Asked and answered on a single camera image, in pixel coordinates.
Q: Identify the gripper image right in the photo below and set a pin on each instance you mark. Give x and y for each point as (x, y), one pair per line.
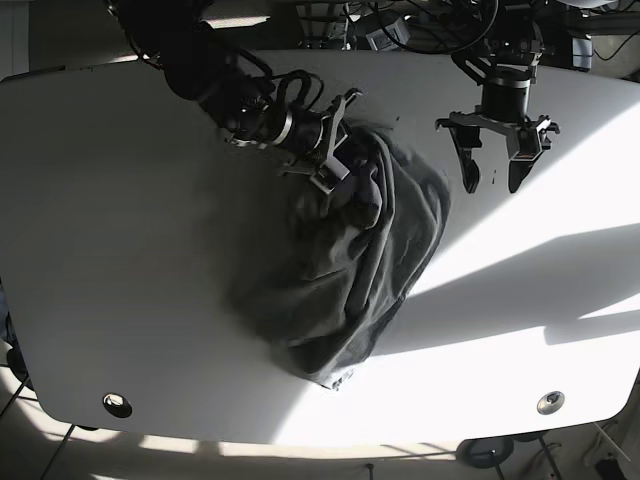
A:
(465, 134)

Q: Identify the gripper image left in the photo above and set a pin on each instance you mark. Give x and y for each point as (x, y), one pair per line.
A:
(312, 139)

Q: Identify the grey printed T-shirt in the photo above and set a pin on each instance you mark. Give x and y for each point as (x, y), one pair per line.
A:
(346, 270)

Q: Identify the black power box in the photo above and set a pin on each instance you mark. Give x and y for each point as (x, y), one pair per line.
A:
(372, 34)

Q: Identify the right silver table grommet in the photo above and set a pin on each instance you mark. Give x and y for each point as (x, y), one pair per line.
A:
(550, 403)

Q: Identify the silver table grommet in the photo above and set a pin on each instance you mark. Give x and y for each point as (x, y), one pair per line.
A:
(550, 403)
(117, 405)

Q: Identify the round black stand base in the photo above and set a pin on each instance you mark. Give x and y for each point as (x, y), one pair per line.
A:
(484, 453)

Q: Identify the left silver table grommet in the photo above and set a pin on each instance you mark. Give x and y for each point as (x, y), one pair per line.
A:
(117, 405)

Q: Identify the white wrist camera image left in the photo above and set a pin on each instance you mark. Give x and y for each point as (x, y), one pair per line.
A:
(329, 175)

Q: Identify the grey wrist camera image right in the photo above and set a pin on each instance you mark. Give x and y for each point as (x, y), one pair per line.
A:
(528, 141)

